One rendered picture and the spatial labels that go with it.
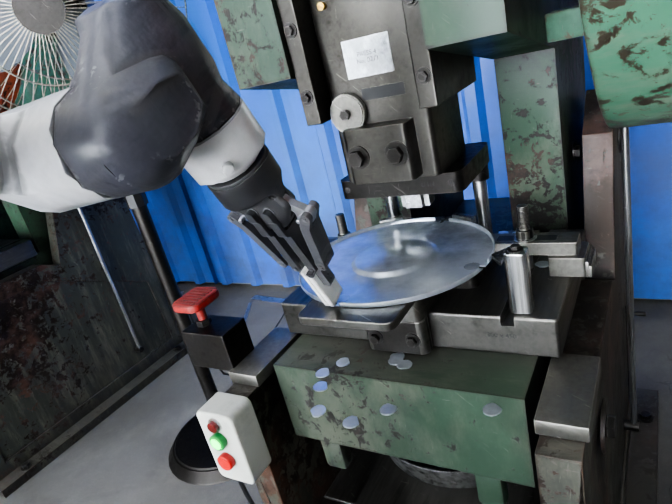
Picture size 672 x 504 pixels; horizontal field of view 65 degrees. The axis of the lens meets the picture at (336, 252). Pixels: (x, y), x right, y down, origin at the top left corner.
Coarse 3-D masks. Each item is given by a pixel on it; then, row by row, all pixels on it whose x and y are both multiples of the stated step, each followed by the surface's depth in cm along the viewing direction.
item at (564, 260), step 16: (528, 224) 80; (496, 240) 83; (512, 240) 81; (528, 240) 80; (544, 240) 79; (560, 240) 78; (576, 240) 76; (560, 256) 77; (576, 256) 76; (592, 256) 78; (560, 272) 78; (576, 272) 77; (592, 272) 76
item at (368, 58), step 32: (320, 0) 72; (352, 0) 70; (384, 0) 68; (320, 32) 74; (352, 32) 71; (384, 32) 69; (352, 64) 73; (384, 64) 71; (352, 96) 74; (384, 96) 73; (416, 96) 71; (352, 128) 76; (384, 128) 72; (416, 128) 73; (448, 128) 77; (352, 160) 75; (384, 160) 74; (416, 160) 73; (448, 160) 77
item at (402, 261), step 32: (384, 224) 92; (416, 224) 90; (448, 224) 86; (352, 256) 83; (384, 256) 79; (416, 256) 76; (448, 256) 75; (480, 256) 73; (352, 288) 73; (384, 288) 70; (416, 288) 68; (448, 288) 66
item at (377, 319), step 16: (320, 304) 71; (400, 304) 66; (416, 304) 74; (432, 304) 78; (304, 320) 69; (320, 320) 67; (336, 320) 66; (352, 320) 65; (368, 320) 64; (384, 320) 63; (400, 320) 64; (416, 320) 75; (368, 336) 81; (384, 336) 79; (400, 336) 78; (416, 336) 76; (400, 352) 79; (416, 352) 78
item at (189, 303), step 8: (200, 288) 92; (208, 288) 91; (216, 288) 90; (184, 296) 90; (192, 296) 89; (200, 296) 88; (208, 296) 88; (216, 296) 89; (176, 304) 88; (184, 304) 87; (192, 304) 86; (200, 304) 86; (208, 304) 88; (176, 312) 88; (184, 312) 87; (192, 312) 86; (200, 312) 89; (200, 320) 90
